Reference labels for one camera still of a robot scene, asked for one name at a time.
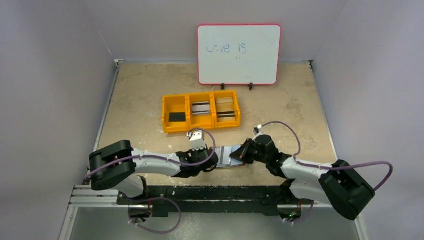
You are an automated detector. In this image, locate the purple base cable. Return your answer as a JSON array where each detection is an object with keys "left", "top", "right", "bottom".
[
  {"left": 282, "top": 200, "right": 316, "bottom": 226},
  {"left": 122, "top": 195, "right": 183, "bottom": 234}
]

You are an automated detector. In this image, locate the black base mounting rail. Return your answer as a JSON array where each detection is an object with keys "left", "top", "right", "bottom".
[{"left": 117, "top": 185, "right": 311, "bottom": 222}]

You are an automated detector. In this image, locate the aluminium frame rail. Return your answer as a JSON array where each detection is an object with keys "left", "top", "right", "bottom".
[{"left": 68, "top": 185, "right": 119, "bottom": 208}]

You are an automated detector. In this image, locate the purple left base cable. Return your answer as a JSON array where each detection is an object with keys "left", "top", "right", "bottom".
[{"left": 122, "top": 195, "right": 183, "bottom": 234}]

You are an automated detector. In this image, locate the brown leather card holder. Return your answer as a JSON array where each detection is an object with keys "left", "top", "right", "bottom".
[{"left": 211, "top": 145, "right": 248, "bottom": 169}]

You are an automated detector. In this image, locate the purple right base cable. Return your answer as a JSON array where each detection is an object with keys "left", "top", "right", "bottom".
[{"left": 282, "top": 200, "right": 316, "bottom": 226}]

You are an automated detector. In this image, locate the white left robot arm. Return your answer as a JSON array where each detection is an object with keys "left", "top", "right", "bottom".
[{"left": 85, "top": 140, "right": 219, "bottom": 205}]

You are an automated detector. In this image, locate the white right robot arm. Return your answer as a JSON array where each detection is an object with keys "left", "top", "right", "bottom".
[{"left": 229, "top": 135, "right": 376, "bottom": 220}]

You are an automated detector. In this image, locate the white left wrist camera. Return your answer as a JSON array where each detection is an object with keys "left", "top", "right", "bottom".
[{"left": 186, "top": 130, "right": 207, "bottom": 151}]

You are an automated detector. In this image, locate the black card in bin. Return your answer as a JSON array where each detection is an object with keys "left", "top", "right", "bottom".
[{"left": 168, "top": 112, "right": 186, "bottom": 123}]

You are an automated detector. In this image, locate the yellow three-compartment plastic bin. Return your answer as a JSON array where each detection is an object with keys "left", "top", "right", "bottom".
[{"left": 161, "top": 90, "right": 241, "bottom": 134}]

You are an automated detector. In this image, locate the striped card stack in bin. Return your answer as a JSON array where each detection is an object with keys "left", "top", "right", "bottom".
[{"left": 191, "top": 101, "right": 211, "bottom": 116}]

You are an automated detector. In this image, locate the pink-framed whiteboard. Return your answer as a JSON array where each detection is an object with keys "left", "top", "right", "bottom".
[{"left": 196, "top": 23, "right": 283, "bottom": 86}]

